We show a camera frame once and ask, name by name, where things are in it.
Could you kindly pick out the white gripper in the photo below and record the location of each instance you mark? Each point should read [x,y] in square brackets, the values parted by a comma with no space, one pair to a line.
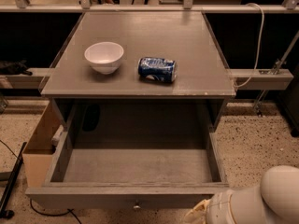
[219,209]

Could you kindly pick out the grey top drawer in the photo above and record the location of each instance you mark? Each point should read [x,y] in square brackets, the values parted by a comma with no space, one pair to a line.
[139,156]

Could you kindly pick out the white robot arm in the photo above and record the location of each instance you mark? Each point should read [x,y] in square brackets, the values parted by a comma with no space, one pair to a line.
[274,201]

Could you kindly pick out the grey drawer cabinet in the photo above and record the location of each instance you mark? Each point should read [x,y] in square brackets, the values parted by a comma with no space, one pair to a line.
[180,36]

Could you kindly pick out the blue soda can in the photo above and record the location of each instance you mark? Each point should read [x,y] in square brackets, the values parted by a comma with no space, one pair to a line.
[158,69]

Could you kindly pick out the cardboard box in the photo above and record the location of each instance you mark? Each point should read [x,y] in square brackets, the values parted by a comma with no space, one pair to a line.
[38,152]

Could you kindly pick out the white bowl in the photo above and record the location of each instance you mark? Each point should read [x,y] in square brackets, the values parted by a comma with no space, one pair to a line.
[104,57]

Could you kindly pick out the black stand leg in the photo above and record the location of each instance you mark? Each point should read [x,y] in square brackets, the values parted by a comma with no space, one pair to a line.
[10,179]

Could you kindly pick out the black object on rail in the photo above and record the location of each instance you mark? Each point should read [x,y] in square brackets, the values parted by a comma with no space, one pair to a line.
[14,68]

